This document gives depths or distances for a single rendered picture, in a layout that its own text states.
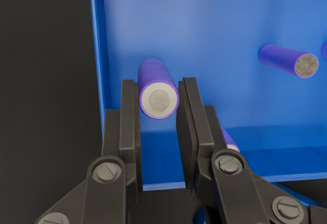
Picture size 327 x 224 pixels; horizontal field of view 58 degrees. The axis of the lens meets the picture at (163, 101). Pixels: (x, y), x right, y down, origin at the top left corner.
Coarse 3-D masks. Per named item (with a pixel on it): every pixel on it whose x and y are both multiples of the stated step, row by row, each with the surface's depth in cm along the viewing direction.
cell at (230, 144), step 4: (220, 124) 26; (224, 132) 24; (224, 136) 23; (228, 136) 23; (228, 140) 23; (232, 140) 23; (228, 144) 22; (232, 144) 22; (228, 148) 22; (232, 148) 22; (236, 148) 22
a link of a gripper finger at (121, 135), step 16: (128, 80) 12; (128, 96) 12; (112, 112) 12; (128, 112) 11; (112, 128) 11; (128, 128) 10; (112, 144) 11; (128, 144) 10; (128, 160) 10; (128, 176) 10; (80, 192) 9; (128, 192) 10; (64, 208) 9; (80, 208) 9; (128, 208) 10
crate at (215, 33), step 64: (128, 0) 25; (192, 0) 25; (256, 0) 25; (320, 0) 26; (128, 64) 26; (192, 64) 26; (256, 64) 27; (320, 64) 28; (256, 128) 29; (320, 128) 29
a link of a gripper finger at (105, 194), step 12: (108, 156) 10; (96, 168) 10; (108, 168) 9; (120, 168) 10; (96, 180) 9; (108, 180) 9; (120, 180) 9; (96, 192) 9; (108, 192) 9; (120, 192) 9; (84, 204) 8; (96, 204) 8; (108, 204) 8; (120, 204) 8; (84, 216) 8; (96, 216) 8; (108, 216) 8; (120, 216) 8
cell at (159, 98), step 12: (156, 60) 18; (144, 72) 15; (156, 72) 14; (144, 84) 13; (156, 84) 13; (168, 84) 13; (144, 96) 13; (156, 96) 12; (168, 96) 13; (144, 108) 13; (156, 108) 13; (168, 108) 13
